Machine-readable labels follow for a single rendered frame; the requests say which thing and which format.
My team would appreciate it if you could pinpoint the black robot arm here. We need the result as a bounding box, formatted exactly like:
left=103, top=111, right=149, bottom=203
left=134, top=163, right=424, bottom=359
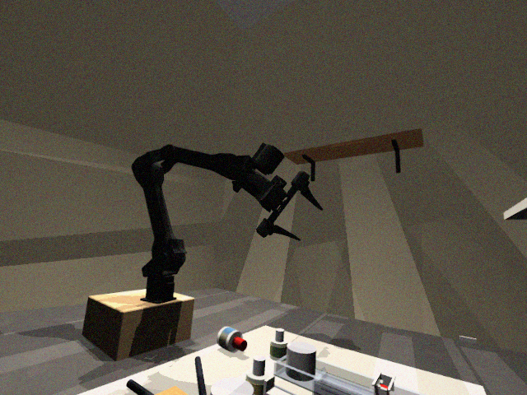
left=132, top=142, right=287, bottom=304

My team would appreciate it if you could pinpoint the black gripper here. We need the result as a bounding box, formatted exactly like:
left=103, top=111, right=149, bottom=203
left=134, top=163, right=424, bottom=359
left=254, top=171, right=323, bottom=241

